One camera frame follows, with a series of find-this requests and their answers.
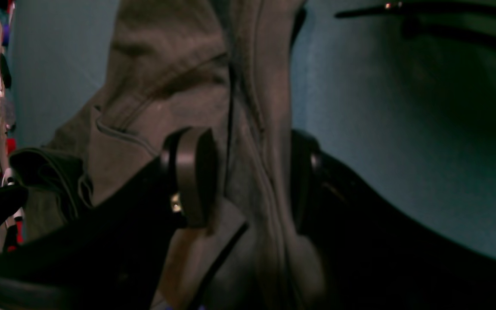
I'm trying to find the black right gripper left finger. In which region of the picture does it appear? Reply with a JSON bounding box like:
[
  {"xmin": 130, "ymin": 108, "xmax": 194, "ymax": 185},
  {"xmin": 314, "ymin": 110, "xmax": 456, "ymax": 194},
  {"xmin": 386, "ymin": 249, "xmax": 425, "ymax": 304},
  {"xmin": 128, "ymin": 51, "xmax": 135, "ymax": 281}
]
[{"xmin": 0, "ymin": 127, "xmax": 218, "ymax": 310}]

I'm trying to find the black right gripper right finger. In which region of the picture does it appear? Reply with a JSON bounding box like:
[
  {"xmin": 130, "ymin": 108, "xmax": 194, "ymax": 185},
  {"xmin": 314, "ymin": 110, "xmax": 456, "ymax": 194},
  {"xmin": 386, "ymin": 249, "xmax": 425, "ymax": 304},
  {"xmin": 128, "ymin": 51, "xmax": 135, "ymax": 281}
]
[{"xmin": 291, "ymin": 130, "xmax": 496, "ymax": 310}]

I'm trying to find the dark grey T-shirt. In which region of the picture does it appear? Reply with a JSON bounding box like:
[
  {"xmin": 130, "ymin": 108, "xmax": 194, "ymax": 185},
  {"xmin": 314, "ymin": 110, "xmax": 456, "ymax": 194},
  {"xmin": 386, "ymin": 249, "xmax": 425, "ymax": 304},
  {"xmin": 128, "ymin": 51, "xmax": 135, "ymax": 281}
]
[{"xmin": 10, "ymin": 0, "xmax": 339, "ymax": 310}]

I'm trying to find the blue table cloth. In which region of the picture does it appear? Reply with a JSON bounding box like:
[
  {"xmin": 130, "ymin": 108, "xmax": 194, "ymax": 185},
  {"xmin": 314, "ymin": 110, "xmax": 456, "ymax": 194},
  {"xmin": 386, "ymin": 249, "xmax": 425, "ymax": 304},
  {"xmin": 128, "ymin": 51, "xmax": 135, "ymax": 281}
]
[{"xmin": 9, "ymin": 0, "xmax": 496, "ymax": 258}]

